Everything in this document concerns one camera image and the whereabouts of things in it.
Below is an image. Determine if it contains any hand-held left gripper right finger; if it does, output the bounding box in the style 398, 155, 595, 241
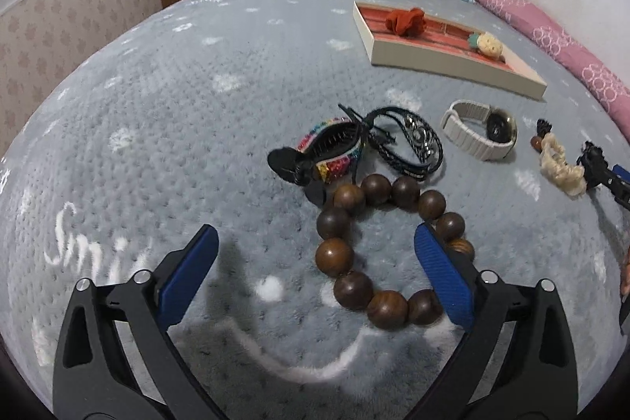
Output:
411, 222, 579, 420

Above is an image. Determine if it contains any black braided bracelet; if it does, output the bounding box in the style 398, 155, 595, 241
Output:
367, 106, 445, 179

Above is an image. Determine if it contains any small cream plush toy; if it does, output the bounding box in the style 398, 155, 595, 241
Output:
467, 31, 507, 63

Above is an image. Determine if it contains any white band wristwatch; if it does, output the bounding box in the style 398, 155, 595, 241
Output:
440, 99, 517, 162

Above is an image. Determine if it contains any rainbow black hair claw clip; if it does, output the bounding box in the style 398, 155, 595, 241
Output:
268, 117, 365, 207

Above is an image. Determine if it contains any cream scrunchie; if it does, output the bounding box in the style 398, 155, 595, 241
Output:
539, 132, 587, 198

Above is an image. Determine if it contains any grey fleece blanket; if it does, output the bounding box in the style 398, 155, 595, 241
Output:
0, 0, 630, 420

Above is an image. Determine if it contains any white tray with red lining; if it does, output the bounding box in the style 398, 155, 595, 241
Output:
352, 1, 548, 100

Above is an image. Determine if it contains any pink patterned bolster pillow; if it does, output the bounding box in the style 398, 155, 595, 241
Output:
454, 0, 630, 145

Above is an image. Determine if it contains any wooden bead bracelet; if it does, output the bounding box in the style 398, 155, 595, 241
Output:
315, 174, 476, 329

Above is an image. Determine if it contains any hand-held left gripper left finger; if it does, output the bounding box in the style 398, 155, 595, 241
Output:
52, 224, 220, 420

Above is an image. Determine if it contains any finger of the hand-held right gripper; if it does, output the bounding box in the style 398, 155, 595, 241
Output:
577, 142, 630, 210

